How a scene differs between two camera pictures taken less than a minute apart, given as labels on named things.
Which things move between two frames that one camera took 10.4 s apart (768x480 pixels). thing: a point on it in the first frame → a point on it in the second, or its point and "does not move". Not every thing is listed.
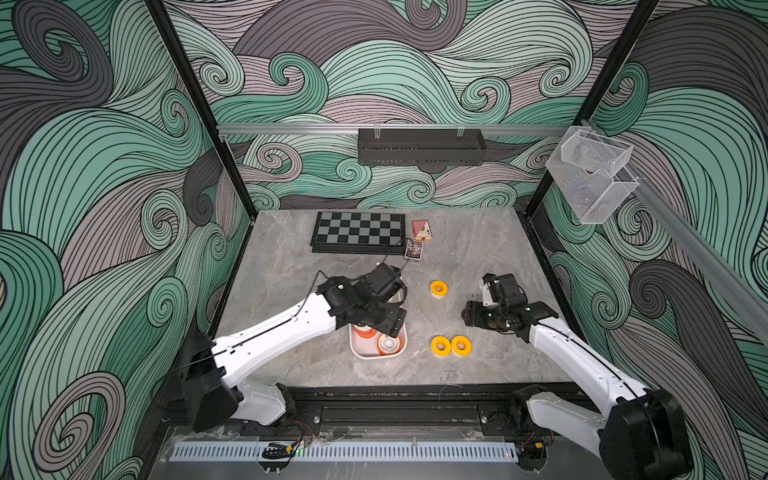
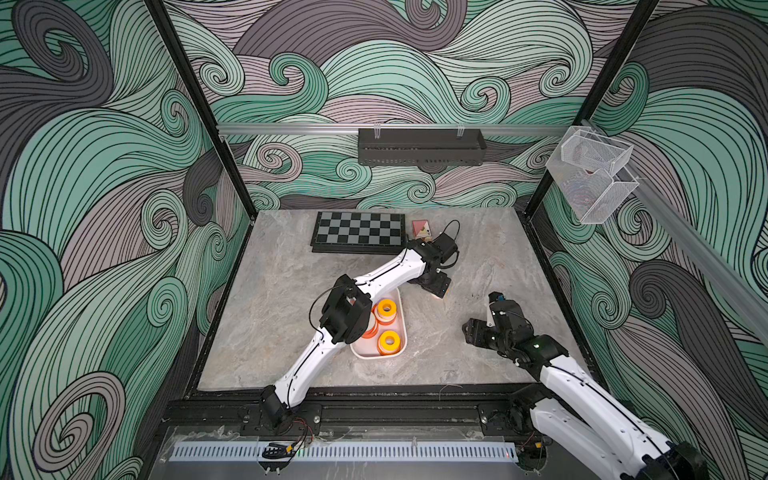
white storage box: (369, 343) does not move
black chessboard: (376, 233) does not move
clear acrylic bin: (591, 171) does not move
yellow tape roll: (440, 346) → (383, 340)
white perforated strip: (346, 452) does not move
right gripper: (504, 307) → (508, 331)
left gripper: (394, 320) → (441, 288)
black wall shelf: (421, 146) does not move
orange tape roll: (388, 345) does not move
